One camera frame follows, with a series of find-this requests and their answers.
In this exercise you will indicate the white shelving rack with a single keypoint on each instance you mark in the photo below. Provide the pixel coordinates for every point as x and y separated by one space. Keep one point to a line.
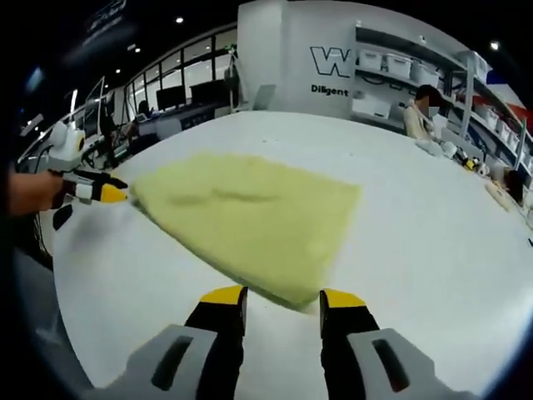
416 50

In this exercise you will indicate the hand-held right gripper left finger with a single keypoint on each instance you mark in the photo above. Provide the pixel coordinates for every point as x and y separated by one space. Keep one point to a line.
220 333

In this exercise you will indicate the white office chair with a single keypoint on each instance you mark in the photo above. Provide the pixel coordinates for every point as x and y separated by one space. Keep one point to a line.
265 98
372 106

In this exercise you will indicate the white storage bin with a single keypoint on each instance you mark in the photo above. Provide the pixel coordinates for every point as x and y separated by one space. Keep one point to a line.
372 59
398 64
425 74

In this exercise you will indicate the grey reception desk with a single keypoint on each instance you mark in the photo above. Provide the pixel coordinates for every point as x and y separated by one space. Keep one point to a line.
187 121

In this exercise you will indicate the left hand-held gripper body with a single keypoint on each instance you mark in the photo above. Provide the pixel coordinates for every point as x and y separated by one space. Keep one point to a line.
66 148

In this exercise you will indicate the person's left hand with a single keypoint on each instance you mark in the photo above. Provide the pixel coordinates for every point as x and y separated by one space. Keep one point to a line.
33 193

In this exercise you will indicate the yellow and blue garment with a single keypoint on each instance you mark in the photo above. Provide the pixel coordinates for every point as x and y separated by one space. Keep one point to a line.
250 216

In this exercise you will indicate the white floor stand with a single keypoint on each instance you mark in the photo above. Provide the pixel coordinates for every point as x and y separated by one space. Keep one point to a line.
232 83

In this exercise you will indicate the black computer mouse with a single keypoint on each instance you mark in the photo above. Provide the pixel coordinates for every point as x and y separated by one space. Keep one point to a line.
63 216

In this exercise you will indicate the white crumpled cloth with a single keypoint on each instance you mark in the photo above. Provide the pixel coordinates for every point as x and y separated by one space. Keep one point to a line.
429 148

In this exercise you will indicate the shelving with white bins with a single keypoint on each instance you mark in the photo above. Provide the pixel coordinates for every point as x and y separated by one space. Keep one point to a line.
504 121

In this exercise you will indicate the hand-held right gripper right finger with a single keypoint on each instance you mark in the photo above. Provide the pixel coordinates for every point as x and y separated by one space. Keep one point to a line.
345 329

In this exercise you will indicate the beige cloth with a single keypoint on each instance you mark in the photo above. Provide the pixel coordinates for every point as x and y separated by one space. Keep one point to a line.
499 196

